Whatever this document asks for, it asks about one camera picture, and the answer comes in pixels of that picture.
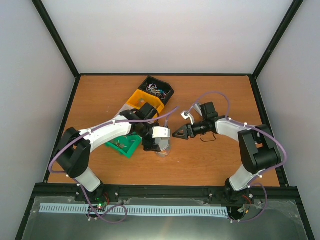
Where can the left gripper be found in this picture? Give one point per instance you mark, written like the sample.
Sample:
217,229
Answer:
152,147

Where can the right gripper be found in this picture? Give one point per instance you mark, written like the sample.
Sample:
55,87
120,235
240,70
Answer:
186,129

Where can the white round lid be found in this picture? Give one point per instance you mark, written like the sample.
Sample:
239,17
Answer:
163,143

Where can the clear plastic cup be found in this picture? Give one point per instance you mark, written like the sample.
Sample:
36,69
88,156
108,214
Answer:
165,151

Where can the green plastic bin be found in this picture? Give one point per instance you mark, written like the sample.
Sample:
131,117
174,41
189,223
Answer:
125,145

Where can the white translucent plastic bin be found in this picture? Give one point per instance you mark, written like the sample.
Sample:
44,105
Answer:
126,113

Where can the yellow plastic bin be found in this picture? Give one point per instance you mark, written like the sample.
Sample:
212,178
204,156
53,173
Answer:
139,98

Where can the black plastic bin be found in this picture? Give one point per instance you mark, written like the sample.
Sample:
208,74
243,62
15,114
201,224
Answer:
157,88

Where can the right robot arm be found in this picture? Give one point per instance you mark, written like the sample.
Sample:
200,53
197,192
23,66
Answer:
259,150

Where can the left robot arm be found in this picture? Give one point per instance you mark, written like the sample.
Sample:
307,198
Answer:
75,147

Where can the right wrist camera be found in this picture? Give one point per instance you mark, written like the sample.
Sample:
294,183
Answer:
186,115

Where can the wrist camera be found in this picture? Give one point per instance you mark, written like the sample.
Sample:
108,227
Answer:
186,115
161,132

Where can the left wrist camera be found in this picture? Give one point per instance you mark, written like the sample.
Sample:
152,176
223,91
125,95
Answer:
161,132

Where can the light blue cable duct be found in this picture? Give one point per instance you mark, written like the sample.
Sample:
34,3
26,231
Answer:
137,210

